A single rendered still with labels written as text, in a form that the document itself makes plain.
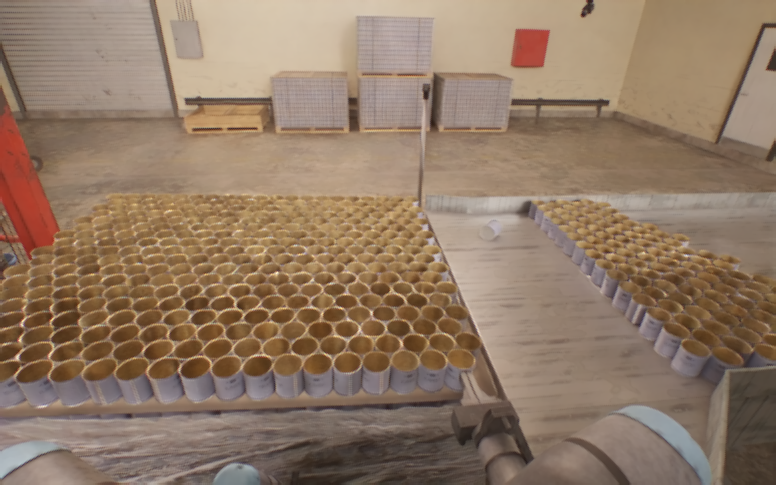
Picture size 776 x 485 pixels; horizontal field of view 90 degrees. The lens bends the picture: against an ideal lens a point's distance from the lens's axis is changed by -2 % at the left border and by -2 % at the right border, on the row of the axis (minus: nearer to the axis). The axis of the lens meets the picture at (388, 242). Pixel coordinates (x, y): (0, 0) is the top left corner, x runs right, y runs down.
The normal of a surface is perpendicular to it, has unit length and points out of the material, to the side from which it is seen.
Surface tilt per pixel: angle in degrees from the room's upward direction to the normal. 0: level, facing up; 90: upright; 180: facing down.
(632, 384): 0
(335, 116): 91
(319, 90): 90
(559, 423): 0
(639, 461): 15
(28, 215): 90
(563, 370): 0
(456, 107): 88
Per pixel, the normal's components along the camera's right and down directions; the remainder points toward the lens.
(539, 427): 0.02, -0.88
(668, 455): 0.20, -0.61
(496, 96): 0.13, 0.47
